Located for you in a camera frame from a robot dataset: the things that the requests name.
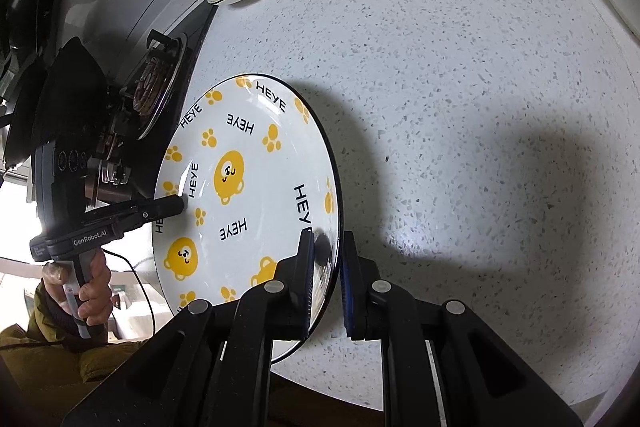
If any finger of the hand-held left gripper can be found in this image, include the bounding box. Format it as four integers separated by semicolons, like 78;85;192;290
84;194;187;231

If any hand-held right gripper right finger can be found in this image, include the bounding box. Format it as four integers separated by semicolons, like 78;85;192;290
340;232;586;427

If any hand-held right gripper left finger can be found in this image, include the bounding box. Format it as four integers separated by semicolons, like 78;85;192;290
75;229;318;427

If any person's left forearm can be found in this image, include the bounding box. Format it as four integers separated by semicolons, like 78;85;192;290
0;282;161;427

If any person's left hand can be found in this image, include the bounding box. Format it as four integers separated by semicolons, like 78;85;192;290
42;252;114;326

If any gas stove burner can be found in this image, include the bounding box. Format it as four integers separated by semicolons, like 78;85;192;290
120;32;188;140

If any black frying pan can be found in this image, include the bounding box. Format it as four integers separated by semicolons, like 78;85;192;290
42;37;109;152

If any black glass gas stove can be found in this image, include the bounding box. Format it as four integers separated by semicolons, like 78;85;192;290
90;4;217;228

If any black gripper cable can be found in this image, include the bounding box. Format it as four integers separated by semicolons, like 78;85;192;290
102;249;153;339

